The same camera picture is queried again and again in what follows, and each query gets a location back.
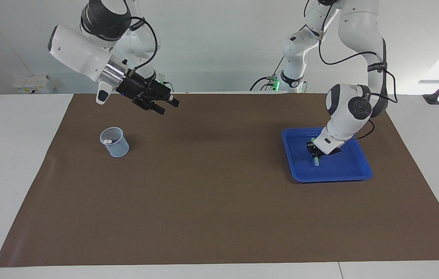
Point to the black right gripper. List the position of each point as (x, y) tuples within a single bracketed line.
[(134, 88)]

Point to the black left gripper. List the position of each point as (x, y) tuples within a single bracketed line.
[(329, 151)]

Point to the green marker pen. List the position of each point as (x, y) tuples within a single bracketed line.
[(315, 162)]

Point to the purple marker pen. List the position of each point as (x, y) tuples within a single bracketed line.
[(107, 142)]

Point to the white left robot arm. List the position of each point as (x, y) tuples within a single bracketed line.
[(351, 108)]

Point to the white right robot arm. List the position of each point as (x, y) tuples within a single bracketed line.
[(80, 50)]

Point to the blue plastic tray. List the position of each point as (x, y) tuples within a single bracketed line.
[(343, 170)]

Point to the translucent plastic cup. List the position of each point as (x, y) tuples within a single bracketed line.
[(115, 149)]

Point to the brown table mat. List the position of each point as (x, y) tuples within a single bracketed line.
[(204, 193)]

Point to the white wall socket box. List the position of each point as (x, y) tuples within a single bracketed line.
[(33, 84)]

